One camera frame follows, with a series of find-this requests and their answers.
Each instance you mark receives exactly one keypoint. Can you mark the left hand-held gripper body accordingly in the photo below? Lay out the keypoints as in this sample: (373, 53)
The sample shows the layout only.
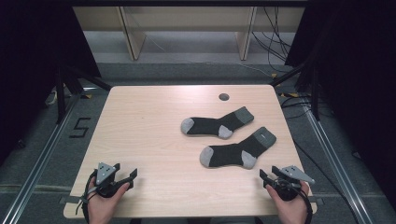
(104, 174)

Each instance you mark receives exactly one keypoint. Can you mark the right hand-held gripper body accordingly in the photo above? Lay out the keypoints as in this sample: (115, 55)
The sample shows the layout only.
(288, 188)

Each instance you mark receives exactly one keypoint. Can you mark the dark sock with white mark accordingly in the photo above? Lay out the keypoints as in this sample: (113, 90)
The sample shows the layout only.
(230, 154)

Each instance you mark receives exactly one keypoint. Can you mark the dark sock with grey toe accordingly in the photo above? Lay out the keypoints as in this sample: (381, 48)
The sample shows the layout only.
(207, 126)

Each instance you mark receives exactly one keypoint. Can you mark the person's right hand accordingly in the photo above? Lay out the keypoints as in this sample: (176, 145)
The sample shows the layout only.
(291, 211)

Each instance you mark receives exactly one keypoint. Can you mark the person's left hand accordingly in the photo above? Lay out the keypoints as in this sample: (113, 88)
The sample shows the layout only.
(101, 208)

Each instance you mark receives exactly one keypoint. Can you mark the grey tape strip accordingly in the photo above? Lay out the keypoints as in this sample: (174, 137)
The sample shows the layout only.
(317, 200)
(68, 199)

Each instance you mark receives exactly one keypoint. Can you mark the black metal stand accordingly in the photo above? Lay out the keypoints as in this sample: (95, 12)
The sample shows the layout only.
(315, 99)
(60, 99)

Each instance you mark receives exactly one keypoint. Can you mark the black curtain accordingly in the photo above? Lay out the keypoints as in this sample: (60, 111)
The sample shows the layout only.
(358, 77)
(28, 62)

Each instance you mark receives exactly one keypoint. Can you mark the beige wooden desk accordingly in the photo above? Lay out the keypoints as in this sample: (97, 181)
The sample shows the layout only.
(186, 18)

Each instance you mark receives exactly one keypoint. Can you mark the aluminium floor rail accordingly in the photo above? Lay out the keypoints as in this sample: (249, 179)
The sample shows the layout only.
(339, 168)
(40, 168)

